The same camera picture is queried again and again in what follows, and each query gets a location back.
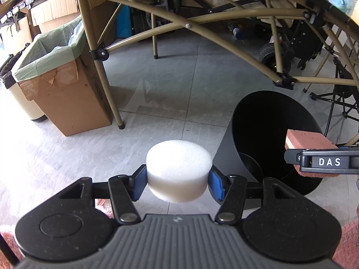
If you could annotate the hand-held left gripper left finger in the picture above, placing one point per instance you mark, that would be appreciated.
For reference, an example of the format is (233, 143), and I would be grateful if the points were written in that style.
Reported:
(139, 183)

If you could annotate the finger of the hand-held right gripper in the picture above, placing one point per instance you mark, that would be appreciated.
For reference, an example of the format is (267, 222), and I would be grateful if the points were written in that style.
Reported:
(291, 155)

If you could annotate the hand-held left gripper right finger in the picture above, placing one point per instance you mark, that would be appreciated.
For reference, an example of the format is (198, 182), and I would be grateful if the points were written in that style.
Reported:
(216, 185)

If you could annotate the pink sponge block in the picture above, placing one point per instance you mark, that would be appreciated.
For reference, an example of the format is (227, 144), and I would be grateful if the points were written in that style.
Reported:
(305, 138)

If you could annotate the white foam disc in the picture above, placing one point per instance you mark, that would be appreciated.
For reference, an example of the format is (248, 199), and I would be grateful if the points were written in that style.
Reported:
(179, 168)

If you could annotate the black trash bin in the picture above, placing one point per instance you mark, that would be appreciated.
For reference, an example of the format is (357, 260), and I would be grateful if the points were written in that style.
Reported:
(260, 123)

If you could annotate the beige trash can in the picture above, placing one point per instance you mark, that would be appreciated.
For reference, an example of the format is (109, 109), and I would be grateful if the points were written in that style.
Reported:
(22, 101)

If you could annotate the black folding chair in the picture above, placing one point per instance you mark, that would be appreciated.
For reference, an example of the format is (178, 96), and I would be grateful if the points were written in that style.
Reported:
(343, 70)

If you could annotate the cardboard box with liner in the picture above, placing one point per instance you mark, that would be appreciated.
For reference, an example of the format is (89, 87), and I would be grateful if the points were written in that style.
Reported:
(70, 103)

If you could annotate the small blue round container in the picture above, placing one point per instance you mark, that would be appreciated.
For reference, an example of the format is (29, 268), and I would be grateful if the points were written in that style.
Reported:
(239, 31)

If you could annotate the khaki folding table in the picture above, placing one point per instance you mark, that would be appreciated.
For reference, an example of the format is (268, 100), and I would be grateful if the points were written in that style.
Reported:
(98, 54)

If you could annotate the pale green bag liner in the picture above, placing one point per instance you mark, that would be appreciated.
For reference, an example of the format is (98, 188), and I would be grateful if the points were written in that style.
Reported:
(56, 51)

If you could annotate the black bag liner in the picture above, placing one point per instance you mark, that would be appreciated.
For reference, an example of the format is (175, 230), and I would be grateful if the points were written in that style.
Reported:
(7, 75)

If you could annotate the blue flat panel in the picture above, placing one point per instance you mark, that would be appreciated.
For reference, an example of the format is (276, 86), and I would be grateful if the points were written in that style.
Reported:
(124, 11)

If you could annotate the corrugated cardboard box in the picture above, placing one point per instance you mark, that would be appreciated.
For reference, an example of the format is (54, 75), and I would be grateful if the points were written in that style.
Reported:
(56, 8)

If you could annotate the plain cardboard box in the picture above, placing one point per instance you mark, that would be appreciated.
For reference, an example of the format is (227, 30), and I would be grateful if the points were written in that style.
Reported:
(15, 33)

